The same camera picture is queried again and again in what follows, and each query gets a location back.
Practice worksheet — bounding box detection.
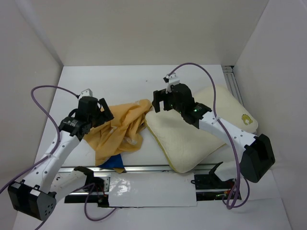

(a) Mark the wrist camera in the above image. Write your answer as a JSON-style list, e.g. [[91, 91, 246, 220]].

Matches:
[[163, 73, 180, 85], [77, 89, 93, 99]]

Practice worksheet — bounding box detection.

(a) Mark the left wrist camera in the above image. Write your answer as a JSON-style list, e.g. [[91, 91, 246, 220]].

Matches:
[[77, 89, 93, 99]]

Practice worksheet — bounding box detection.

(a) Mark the cream quilted pillow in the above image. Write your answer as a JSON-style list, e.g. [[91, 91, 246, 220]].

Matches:
[[145, 85, 259, 173]]

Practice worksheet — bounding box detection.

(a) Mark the orange pillowcase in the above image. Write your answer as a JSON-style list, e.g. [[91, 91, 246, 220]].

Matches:
[[83, 99, 152, 167]]

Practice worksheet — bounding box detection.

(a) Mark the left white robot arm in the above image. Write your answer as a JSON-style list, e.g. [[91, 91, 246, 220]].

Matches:
[[8, 96, 113, 221]]

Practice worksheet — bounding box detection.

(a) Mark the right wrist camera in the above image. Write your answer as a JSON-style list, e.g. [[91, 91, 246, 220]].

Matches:
[[163, 73, 180, 85]]

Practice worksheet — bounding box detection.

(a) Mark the aluminium mounting rail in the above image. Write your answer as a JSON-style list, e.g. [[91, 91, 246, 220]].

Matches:
[[57, 162, 224, 192]]

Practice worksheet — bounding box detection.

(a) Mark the white cover plate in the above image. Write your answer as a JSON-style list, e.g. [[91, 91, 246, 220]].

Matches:
[[108, 172, 197, 207]]

